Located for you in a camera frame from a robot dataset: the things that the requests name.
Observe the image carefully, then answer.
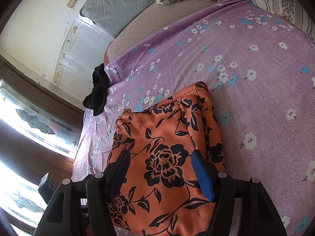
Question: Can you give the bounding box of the orange black floral blouse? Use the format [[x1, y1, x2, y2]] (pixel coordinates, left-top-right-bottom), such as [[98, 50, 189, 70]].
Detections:
[[108, 82, 225, 235]]

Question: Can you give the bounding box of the brown wooden glass door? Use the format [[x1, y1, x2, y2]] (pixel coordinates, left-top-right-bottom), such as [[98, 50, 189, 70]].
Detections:
[[1, 59, 84, 231]]

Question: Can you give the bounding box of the black crumpled garment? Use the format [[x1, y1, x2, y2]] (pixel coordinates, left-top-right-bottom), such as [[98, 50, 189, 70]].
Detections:
[[83, 63, 110, 116]]

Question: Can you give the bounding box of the purple floral bed sheet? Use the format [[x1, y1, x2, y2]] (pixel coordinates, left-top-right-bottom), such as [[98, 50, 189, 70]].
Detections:
[[72, 0, 314, 235]]

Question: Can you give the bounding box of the grey pillow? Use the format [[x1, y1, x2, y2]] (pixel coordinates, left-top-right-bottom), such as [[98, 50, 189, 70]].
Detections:
[[80, 0, 155, 38]]

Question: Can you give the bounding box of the pink mattress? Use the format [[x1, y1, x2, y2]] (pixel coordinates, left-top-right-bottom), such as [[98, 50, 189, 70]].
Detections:
[[104, 0, 217, 65]]

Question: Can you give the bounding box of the striped floral cushion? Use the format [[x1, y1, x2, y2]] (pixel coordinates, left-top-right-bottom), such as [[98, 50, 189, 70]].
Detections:
[[252, 0, 314, 39]]

